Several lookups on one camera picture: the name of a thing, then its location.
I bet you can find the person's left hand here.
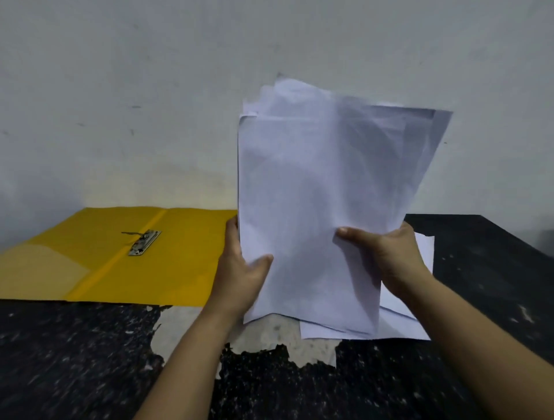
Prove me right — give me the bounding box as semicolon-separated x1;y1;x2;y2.
209;215;274;320

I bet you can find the person's right hand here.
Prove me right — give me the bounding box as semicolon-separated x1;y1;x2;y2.
336;222;433;299

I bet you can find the stack of white paper sheets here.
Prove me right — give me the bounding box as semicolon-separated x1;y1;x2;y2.
237;74;453;336

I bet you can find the person's left forearm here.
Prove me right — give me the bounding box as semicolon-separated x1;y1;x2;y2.
133;303;246;420

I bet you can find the person's right forearm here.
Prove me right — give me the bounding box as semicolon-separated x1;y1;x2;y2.
399;277;554;420

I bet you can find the white paper sheet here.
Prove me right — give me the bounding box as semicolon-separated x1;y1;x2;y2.
300;232;435;341

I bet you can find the metal folder clip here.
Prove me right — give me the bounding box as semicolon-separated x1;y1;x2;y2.
121;230;162;257

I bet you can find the yellow file folder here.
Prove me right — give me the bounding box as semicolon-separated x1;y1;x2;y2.
0;207;239;307

